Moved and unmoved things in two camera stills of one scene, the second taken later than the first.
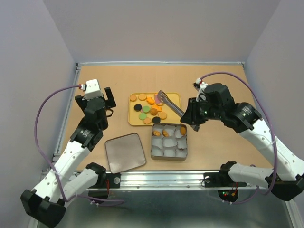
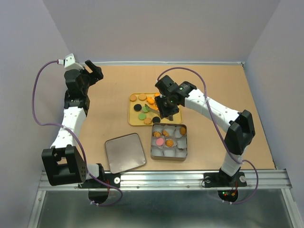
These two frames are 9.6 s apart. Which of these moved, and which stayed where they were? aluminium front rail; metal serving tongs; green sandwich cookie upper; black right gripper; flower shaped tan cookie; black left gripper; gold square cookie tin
Moved: metal serving tongs; black right gripper; black left gripper
Stayed: aluminium front rail; flower shaped tan cookie; gold square cookie tin; green sandwich cookie upper
